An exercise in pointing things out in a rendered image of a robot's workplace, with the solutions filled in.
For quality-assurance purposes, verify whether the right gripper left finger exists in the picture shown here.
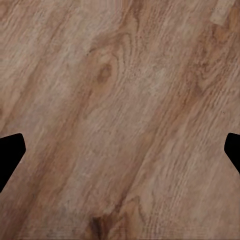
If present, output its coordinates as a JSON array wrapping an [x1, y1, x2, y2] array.
[[0, 133, 26, 193]]

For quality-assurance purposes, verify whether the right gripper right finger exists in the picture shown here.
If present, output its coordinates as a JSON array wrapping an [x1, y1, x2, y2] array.
[[224, 133, 240, 173]]

